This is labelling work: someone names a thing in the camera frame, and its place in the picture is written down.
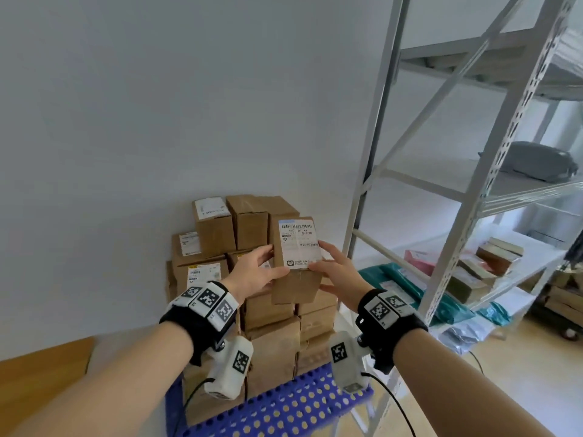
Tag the person's right hand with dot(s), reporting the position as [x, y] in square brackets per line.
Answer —
[341, 282]

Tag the person's left hand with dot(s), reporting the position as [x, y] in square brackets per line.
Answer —
[248, 277]

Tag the small tape-striped cardboard box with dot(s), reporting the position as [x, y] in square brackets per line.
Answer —
[248, 232]

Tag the cardboard parcel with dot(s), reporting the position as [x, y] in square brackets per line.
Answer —
[273, 341]

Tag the small seamed cardboard box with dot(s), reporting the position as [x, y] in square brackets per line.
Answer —
[282, 207]

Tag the blue perforated plastic pallet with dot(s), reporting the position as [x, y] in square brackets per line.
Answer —
[282, 405]

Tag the person's left forearm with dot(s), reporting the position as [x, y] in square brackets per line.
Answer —
[105, 391]

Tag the person's right forearm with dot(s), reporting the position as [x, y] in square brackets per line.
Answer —
[455, 386]

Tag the teal mailer bag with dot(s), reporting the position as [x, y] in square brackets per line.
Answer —
[496, 314]
[387, 277]

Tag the black wristband with marker tags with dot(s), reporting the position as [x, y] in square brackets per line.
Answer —
[401, 336]
[186, 327]

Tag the pink mailer bag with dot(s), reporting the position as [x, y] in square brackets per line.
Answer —
[419, 261]

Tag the small brown carton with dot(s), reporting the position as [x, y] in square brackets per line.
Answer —
[498, 259]
[469, 286]

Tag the white low table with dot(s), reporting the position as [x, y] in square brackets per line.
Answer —
[109, 336]

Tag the grey metal shelf rack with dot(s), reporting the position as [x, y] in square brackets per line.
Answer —
[501, 145]

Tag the stacked brown cartons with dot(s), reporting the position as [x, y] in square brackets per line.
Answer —
[565, 300]

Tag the crumpled grey bag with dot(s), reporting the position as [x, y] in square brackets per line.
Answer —
[533, 161]

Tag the orange wooden table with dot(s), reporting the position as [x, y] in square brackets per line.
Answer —
[36, 373]

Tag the white marker-tagged wrist camera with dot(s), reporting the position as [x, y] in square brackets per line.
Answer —
[348, 364]
[227, 368]

